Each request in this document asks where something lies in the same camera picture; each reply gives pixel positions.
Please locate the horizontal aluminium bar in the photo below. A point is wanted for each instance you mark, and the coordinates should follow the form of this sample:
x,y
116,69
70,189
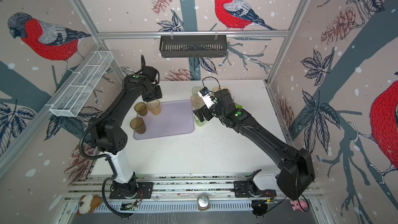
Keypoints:
x,y
155,35

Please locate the bright green glass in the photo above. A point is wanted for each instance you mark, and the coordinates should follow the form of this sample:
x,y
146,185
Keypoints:
x,y
198,122

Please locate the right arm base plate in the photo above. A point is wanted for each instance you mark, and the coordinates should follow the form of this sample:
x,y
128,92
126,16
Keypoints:
x,y
245,189

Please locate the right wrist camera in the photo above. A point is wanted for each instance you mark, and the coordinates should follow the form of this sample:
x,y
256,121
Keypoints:
x,y
205,95

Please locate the plush guinea pig toy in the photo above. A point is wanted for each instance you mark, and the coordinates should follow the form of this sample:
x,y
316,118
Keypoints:
x,y
88,203

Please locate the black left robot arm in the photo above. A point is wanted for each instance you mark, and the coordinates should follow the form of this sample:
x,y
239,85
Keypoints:
x,y
108,136

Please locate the silver round object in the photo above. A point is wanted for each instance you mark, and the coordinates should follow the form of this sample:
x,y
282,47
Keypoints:
x,y
203,202

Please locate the pink plush toy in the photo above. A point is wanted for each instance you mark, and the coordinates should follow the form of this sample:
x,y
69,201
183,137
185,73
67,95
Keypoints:
x,y
299,205

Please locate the green snack packet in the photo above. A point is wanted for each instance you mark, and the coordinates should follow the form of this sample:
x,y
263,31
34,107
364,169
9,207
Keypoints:
x,y
238,105

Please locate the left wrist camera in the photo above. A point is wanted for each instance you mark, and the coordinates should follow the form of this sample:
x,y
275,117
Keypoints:
x,y
149,71

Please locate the lilac plastic tray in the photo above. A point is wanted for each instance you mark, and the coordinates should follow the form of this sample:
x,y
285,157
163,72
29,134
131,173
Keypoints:
x,y
175,118

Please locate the pale green far glass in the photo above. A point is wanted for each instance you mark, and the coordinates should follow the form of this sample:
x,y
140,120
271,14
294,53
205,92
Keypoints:
x,y
195,90

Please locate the brown textured glass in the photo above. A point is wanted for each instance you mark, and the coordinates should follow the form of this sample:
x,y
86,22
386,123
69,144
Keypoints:
x,y
141,109
138,126

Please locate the pale green large glass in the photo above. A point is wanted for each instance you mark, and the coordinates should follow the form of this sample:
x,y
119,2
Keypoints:
x,y
197,101

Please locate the amber yellow glass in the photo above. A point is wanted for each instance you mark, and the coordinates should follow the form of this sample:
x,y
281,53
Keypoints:
x,y
154,107

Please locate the black hanging wire basket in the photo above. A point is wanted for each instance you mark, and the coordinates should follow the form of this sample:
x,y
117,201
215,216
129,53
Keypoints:
x,y
193,46

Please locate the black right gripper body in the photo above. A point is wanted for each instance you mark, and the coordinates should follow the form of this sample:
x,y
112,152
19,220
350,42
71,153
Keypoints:
x,y
210,113

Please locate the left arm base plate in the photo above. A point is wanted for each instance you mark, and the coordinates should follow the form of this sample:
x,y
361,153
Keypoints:
x,y
138,191

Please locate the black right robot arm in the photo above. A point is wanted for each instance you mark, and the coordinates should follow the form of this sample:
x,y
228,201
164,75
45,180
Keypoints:
x,y
296,166

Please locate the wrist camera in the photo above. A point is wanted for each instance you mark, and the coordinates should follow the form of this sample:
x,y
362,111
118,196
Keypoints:
x,y
205,95
149,71

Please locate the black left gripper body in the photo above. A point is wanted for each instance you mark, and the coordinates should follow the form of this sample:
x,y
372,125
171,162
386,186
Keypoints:
x,y
155,93

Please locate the cream small plate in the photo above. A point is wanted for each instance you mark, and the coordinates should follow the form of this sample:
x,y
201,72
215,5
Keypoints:
x,y
215,89

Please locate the white wire mesh shelf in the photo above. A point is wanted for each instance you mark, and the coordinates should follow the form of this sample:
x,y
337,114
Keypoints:
x,y
74,97

